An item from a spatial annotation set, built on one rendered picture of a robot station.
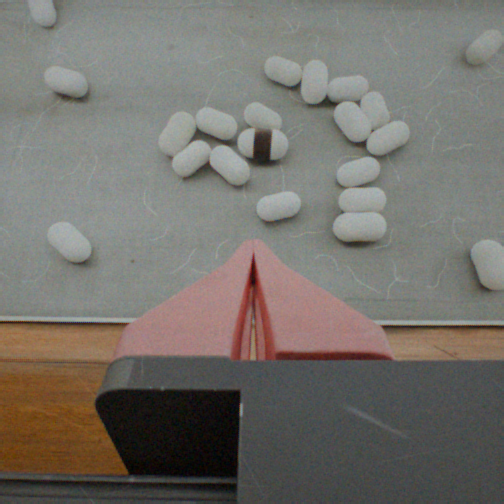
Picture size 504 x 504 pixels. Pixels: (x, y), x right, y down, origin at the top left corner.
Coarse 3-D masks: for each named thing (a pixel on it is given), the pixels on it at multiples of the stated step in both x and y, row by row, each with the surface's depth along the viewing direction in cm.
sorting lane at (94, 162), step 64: (0, 0) 31; (64, 0) 31; (128, 0) 31; (192, 0) 31; (256, 0) 31; (320, 0) 31; (384, 0) 31; (448, 0) 31; (0, 64) 29; (64, 64) 29; (128, 64) 29; (192, 64) 29; (256, 64) 29; (384, 64) 29; (448, 64) 29; (0, 128) 28; (64, 128) 28; (128, 128) 28; (320, 128) 27; (448, 128) 27; (0, 192) 26; (64, 192) 26; (128, 192) 26; (192, 192) 26; (256, 192) 26; (320, 192) 26; (384, 192) 26; (448, 192) 26; (0, 256) 25; (128, 256) 25; (192, 256) 25; (320, 256) 25; (384, 256) 25; (448, 256) 25; (0, 320) 24; (64, 320) 24; (128, 320) 23; (384, 320) 23; (448, 320) 23
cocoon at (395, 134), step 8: (384, 128) 25; (392, 128) 25; (400, 128) 25; (408, 128) 25; (376, 136) 25; (384, 136) 25; (392, 136) 25; (400, 136) 25; (408, 136) 25; (368, 144) 26; (376, 144) 25; (384, 144) 25; (392, 144) 25; (400, 144) 26; (376, 152) 25; (384, 152) 25
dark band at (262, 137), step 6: (258, 132) 25; (264, 132) 25; (270, 132) 25; (258, 138) 25; (264, 138) 25; (270, 138) 25; (258, 144) 25; (264, 144) 25; (270, 144) 25; (258, 150) 25; (264, 150) 25; (270, 150) 25; (258, 156) 25; (264, 156) 25
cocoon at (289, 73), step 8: (272, 64) 27; (280, 64) 27; (288, 64) 27; (296, 64) 27; (272, 72) 27; (280, 72) 27; (288, 72) 27; (296, 72) 27; (280, 80) 27; (288, 80) 27; (296, 80) 27
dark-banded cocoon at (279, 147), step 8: (240, 136) 25; (248, 136) 25; (272, 136) 25; (280, 136) 25; (240, 144) 25; (248, 144) 25; (272, 144) 25; (280, 144) 25; (248, 152) 25; (272, 152) 25; (280, 152) 25
